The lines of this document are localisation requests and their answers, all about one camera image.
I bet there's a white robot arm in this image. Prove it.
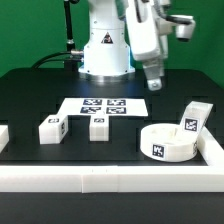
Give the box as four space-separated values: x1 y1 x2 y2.
79 0 172 91

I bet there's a black cable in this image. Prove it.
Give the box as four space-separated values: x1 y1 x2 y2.
31 49 84 69

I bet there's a white frame wall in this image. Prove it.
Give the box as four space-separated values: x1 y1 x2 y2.
0 129 224 193

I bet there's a white marker sheet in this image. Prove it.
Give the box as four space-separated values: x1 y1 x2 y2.
59 98 148 117

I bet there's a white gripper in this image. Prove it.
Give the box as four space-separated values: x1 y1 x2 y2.
126 0 172 91

